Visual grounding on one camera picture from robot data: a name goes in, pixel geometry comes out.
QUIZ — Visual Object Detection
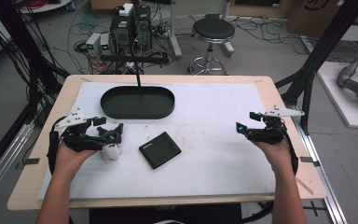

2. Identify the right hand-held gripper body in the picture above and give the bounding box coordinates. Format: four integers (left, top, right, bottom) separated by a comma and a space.
244, 105, 306, 146

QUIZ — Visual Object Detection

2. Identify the black square wallet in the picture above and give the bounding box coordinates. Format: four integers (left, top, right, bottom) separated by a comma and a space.
138, 131, 183, 171

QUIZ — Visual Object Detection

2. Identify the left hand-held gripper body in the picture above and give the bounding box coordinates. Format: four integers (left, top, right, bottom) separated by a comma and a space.
55, 107, 105, 153

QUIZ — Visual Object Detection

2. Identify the dark cloth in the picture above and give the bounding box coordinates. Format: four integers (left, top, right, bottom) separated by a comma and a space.
89, 203, 243, 224

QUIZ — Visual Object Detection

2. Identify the light wooden table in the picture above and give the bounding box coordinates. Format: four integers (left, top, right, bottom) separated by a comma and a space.
7, 73, 328, 212

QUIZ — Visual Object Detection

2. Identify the black hanging cable bundle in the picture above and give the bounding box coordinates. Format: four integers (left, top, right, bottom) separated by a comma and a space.
0, 0, 72, 126

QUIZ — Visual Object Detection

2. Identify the white desk leg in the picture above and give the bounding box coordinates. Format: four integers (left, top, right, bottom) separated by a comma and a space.
167, 0, 184, 60

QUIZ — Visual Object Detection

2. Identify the white floor platform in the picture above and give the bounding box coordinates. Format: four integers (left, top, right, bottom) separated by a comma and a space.
316, 61, 358, 130

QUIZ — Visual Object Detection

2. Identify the white table mat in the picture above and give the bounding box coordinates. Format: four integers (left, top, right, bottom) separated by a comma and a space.
37, 80, 277, 201

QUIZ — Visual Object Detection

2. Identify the dark tape strip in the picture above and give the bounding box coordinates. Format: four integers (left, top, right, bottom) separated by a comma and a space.
299, 156, 322, 168
14, 157, 41, 171

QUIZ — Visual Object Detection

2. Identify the small white box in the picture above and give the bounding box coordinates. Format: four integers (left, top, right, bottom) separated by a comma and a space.
117, 2, 135, 18

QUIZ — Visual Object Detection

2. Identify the black round stool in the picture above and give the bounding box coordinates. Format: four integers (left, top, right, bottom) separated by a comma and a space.
187, 17, 237, 77

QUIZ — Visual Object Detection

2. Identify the black oval tray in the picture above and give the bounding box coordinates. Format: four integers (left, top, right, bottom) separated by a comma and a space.
99, 85, 176, 120

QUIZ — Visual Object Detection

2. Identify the black computer tower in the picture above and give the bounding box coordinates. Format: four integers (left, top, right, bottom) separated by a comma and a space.
132, 5, 153, 51
109, 12, 135, 56

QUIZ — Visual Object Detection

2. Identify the grey power supply unit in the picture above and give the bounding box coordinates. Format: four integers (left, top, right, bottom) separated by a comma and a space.
99, 33, 112, 56
85, 32, 103, 58

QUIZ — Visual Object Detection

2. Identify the brown cardboard box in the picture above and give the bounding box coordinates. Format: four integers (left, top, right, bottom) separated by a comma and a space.
286, 0, 358, 40

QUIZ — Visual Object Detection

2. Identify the black T-shaped stand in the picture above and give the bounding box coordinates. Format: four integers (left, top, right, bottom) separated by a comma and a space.
99, 53, 171, 89

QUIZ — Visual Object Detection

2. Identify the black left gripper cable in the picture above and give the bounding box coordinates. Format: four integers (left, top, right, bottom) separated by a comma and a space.
46, 115, 68, 175

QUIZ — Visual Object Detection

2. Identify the person's right hand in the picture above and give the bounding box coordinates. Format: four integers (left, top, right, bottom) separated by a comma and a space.
249, 137, 294, 175

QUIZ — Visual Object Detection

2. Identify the black metal frame post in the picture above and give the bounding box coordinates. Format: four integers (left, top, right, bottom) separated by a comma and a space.
274, 0, 358, 136

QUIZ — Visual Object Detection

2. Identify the aluminium rail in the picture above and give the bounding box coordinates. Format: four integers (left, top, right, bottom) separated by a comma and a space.
293, 105, 350, 224
0, 120, 37, 207

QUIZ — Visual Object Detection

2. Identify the person's left hand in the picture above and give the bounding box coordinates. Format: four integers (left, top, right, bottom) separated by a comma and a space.
53, 141, 100, 182

